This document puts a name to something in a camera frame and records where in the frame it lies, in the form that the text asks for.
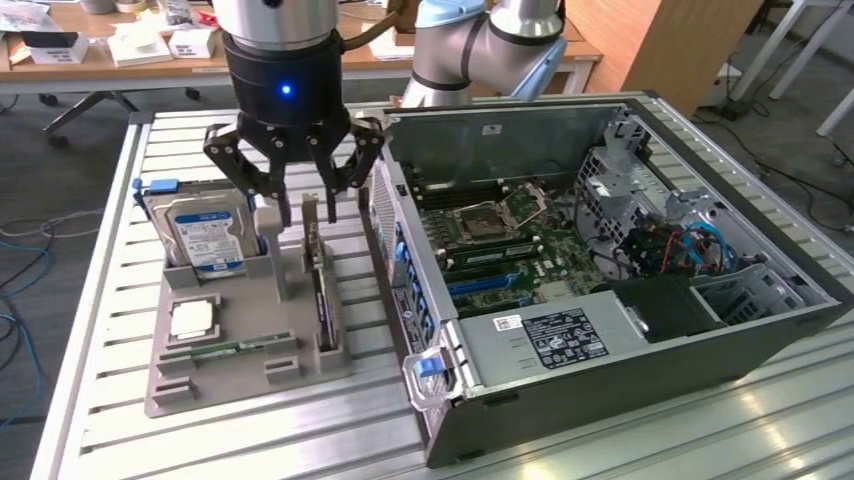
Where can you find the stack of white papers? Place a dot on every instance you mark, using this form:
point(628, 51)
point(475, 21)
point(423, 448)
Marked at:
point(394, 50)

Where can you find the perforated metal drive cage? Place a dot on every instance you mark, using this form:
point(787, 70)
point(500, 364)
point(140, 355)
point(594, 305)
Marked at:
point(614, 210)

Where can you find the tape roll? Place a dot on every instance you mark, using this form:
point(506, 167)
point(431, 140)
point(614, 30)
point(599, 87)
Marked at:
point(129, 6)

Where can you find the wooden desk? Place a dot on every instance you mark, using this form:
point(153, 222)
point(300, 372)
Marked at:
point(100, 72)

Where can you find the green motherboard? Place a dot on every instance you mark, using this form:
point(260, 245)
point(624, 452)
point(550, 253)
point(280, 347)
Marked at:
point(560, 260)

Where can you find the black plastic air duct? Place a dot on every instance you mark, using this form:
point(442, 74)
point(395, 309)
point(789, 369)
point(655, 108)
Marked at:
point(660, 310)

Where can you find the grey power supply unit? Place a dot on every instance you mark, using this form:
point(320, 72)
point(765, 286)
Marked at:
point(494, 360)

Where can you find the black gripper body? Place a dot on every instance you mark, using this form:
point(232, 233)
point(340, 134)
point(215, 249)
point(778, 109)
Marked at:
point(287, 70)

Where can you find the grey plastic parts rack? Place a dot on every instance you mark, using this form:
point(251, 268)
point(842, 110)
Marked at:
point(267, 360)

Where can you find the grey cup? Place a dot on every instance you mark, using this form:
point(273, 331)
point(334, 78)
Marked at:
point(97, 6)

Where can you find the blue expansion slot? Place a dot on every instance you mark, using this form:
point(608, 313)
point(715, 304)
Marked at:
point(483, 285)

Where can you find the white box with label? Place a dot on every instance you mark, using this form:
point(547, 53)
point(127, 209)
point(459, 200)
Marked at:
point(192, 45)

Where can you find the CPU socket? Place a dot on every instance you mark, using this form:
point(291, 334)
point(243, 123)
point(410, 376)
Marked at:
point(480, 224)

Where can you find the graphics card with fan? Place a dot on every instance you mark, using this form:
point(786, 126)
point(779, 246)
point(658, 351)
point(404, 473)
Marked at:
point(323, 300)

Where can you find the metal socket cover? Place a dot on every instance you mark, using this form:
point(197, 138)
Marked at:
point(527, 200)

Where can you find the silver disk bay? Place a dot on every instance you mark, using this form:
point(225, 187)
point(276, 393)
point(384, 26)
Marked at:
point(747, 295)

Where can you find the blue case latch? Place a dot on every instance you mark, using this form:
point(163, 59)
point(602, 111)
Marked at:
point(428, 365)

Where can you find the white open box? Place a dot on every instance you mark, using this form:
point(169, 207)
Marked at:
point(140, 50)

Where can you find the red packet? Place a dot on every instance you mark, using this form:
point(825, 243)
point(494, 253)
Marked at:
point(208, 19)

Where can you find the open black PC case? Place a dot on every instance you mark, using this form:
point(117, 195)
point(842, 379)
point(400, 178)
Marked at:
point(600, 390)

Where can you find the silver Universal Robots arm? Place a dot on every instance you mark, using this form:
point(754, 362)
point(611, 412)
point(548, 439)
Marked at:
point(280, 20)

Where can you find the hard disk in blue caddy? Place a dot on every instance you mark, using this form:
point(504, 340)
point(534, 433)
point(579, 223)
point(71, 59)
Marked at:
point(207, 235)

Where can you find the silver CPU chip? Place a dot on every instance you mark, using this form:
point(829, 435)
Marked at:
point(192, 317)

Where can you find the black and white box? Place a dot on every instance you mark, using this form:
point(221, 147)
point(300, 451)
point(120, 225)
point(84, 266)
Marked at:
point(56, 50)

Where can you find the white table leg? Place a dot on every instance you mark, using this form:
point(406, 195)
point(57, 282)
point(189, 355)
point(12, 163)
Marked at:
point(837, 112)

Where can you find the white table frame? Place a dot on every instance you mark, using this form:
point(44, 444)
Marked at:
point(769, 50)

